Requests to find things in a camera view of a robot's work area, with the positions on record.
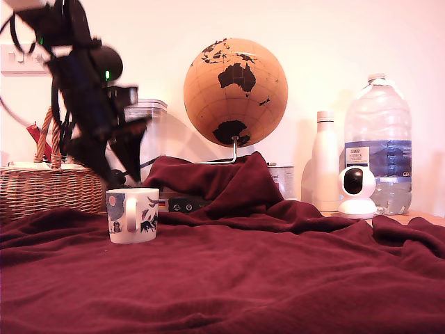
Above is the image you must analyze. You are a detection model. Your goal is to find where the clear plastic storage container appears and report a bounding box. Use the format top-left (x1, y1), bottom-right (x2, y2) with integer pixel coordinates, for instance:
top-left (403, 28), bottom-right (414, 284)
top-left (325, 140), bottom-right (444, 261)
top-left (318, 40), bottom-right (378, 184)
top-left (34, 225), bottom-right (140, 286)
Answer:
top-left (123, 100), bottom-right (168, 191)

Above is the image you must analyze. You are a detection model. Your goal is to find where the black round knob tool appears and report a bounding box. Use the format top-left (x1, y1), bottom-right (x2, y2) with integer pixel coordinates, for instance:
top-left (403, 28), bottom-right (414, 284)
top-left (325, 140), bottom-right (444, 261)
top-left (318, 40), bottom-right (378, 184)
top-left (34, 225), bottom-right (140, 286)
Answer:
top-left (109, 157), bottom-right (161, 187)

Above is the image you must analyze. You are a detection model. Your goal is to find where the red packet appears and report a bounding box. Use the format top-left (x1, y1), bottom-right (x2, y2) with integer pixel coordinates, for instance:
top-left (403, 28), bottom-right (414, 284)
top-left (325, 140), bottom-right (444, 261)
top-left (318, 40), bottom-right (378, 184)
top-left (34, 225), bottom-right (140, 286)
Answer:
top-left (26, 121), bottom-right (49, 161)

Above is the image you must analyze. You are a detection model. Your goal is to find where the white mug with blue animals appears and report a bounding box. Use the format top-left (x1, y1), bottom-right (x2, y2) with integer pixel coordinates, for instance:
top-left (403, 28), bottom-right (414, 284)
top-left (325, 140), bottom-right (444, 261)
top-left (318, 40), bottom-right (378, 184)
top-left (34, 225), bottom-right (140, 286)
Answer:
top-left (105, 187), bottom-right (160, 245)

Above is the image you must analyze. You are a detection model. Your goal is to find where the white paper sheet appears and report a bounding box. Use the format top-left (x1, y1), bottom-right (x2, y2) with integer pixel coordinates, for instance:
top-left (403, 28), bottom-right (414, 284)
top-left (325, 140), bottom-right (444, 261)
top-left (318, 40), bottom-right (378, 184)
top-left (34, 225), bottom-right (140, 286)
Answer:
top-left (7, 161), bottom-right (70, 171)

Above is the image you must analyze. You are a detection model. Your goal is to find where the black box with white icons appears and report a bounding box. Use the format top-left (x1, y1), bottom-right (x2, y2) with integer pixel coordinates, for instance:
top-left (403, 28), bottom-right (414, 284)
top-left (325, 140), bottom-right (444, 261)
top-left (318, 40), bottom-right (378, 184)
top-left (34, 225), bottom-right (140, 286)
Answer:
top-left (168, 198), bottom-right (213, 215)

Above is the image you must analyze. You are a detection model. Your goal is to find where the cork globe on metal stand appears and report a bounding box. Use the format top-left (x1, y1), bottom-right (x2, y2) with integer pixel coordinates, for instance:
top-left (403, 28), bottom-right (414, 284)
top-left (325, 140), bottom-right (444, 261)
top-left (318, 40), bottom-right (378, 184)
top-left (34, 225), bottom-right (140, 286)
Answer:
top-left (183, 38), bottom-right (289, 164)

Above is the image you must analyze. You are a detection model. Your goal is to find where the dark red fleece blanket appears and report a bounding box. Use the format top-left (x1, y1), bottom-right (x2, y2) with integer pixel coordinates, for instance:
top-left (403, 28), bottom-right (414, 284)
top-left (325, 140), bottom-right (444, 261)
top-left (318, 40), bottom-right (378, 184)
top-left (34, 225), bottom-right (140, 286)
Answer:
top-left (0, 151), bottom-right (445, 334)

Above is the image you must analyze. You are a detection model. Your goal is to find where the metal tin can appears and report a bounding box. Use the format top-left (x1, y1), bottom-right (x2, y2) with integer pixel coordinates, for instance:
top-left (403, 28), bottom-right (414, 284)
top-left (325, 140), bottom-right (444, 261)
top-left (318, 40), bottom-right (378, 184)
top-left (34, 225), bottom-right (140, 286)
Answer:
top-left (266, 165), bottom-right (296, 202)

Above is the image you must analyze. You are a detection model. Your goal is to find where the white insulated bottle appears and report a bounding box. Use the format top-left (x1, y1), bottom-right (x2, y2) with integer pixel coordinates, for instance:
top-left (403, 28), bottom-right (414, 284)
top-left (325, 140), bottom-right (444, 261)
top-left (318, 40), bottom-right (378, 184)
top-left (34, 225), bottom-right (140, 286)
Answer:
top-left (310, 110), bottom-right (341, 213)

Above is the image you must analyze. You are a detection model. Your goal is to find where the large clear water bottle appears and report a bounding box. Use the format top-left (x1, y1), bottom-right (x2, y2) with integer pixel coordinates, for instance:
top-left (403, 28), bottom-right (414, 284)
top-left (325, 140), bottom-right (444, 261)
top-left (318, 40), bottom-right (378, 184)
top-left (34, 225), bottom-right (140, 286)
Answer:
top-left (343, 73), bottom-right (413, 216)

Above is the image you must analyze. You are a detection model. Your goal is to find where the pale grey camera box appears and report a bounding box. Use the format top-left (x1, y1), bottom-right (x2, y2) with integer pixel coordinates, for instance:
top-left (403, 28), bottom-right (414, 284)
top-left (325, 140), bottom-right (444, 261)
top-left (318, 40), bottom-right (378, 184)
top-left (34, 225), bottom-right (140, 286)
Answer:
top-left (107, 84), bottom-right (140, 109)

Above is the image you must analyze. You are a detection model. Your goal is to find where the wicker basket with handle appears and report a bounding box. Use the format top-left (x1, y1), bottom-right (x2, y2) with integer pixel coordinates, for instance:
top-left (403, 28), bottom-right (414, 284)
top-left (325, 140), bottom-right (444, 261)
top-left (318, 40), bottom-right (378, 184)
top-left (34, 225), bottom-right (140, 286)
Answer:
top-left (0, 106), bottom-right (105, 223)

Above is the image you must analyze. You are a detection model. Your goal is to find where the black cable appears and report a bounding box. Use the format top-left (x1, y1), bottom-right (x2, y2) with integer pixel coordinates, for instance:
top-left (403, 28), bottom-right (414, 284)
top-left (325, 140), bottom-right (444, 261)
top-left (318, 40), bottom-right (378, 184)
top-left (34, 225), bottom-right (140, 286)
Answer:
top-left (0, 93), bottom-right (34, 127)
top-left (0, 12), bottom-right (38, 55)

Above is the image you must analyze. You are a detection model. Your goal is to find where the white wall light switch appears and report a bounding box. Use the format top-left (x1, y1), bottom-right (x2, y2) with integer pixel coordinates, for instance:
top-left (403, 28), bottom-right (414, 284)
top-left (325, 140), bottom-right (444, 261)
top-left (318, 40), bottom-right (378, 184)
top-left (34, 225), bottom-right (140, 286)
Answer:
top-left (1, 43), bottom-right (49, 74)

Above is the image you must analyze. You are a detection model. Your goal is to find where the small white round camera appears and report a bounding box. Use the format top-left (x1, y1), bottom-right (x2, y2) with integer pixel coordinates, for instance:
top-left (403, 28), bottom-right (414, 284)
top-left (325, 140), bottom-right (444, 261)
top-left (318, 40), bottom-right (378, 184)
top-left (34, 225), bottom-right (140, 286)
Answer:
top-left (337, 167), bottom-right (378, 220)

